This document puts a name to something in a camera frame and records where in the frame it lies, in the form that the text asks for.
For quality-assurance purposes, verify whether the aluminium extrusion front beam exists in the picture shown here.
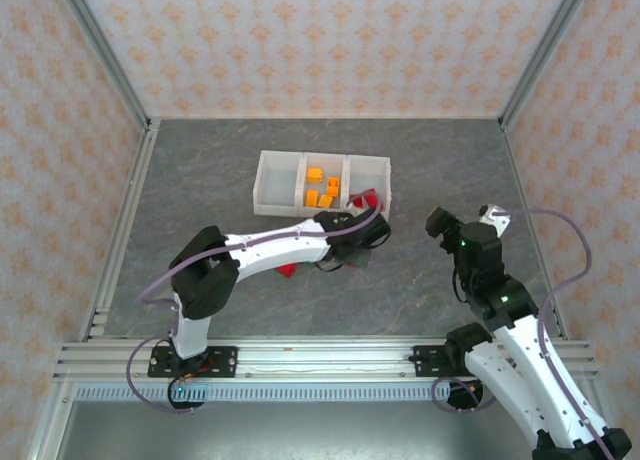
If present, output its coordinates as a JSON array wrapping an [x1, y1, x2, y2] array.
[[52, 335, 599, 382]]

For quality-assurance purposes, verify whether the grey metal bottom panel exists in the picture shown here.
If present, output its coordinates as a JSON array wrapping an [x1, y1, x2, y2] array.
[[27, 398, 556, 460]]

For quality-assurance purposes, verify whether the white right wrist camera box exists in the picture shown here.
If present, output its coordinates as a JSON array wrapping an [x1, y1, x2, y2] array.
[[478, 203, 512, 239]]

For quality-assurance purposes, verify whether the grey purple camera cable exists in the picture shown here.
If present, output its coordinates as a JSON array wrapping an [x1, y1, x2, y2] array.
[[125, 191, 387, 415], [430, 207, 619, 460]]

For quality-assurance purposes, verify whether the aluminium side rail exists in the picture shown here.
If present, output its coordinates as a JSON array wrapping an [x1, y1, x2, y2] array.
[[498, 119, 571, 339], [79, 118, 162, 342]]

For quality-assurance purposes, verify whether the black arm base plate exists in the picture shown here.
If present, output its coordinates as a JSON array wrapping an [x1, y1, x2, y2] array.
[[412, 344, 454, 379], [147, 346, 239, 380]]

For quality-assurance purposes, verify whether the grey slotted cable duct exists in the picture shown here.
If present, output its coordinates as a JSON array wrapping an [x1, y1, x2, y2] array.
[[73, 382, 481, 403]]

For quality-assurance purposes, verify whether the aluminium corner post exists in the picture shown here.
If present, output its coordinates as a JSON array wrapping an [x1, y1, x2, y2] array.
[[52, 0, 154, 131], [497, 0, 589, 131]]

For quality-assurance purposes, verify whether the aluminium frame leg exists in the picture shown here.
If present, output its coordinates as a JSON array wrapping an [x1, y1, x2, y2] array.
[[24, 379, 76, 460]]

